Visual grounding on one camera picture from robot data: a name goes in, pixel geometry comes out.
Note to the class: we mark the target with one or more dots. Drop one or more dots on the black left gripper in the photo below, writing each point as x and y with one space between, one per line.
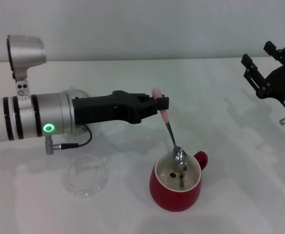
108 109

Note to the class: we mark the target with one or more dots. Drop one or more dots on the clear glass lid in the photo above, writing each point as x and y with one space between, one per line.
86 187

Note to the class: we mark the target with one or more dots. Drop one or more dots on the single dark coffee bean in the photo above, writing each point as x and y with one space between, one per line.
172 175

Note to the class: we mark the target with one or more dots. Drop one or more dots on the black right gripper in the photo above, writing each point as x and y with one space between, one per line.
284 83

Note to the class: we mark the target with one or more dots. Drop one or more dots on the double-wall glass cup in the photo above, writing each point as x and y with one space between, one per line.
77 91

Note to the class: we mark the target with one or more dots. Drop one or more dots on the red mug white inside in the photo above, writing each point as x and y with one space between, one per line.
174 197

